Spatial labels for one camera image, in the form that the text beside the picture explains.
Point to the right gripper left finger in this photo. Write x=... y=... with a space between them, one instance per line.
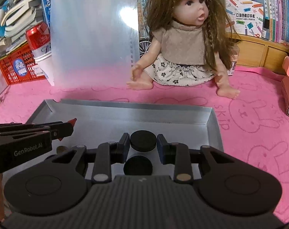
x=108 y=154

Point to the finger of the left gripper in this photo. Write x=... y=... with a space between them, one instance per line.
x=11 y=131

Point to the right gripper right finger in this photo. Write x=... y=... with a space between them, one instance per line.
x=178 y=155

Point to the brown nut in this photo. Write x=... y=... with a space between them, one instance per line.
x=61 y=149

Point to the black disc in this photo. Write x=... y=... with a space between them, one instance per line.
x=143 y=141

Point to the red crayon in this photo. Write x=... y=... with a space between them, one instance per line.
x=72 y=122

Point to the black small cap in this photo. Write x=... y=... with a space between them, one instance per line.
x=138 y=166

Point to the grey cardboard box tray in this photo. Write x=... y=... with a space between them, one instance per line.
x=100 y=122

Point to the white paper cup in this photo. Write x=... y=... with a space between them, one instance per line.
x=46 y=65

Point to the red plastic crate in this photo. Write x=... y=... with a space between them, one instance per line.
x=20 y=66

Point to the pink bunny towel mat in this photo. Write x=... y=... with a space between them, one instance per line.
x=254 y=127

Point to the red soda can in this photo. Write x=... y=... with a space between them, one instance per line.
x=38 y=38

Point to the translucent clipboard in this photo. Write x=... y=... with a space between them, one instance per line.
x=94 y=42

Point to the brown haired baby doll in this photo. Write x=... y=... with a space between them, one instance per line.
x=189 y=46

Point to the wooden drawer shelf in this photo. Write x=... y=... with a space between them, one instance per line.
x=256 y=52

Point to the stack of books on crate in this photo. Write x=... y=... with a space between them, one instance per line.
x=20 y=16

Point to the blue plush toy left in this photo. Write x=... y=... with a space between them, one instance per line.
x=3 y=9

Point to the label printer box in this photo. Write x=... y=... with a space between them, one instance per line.
x=246 y=17

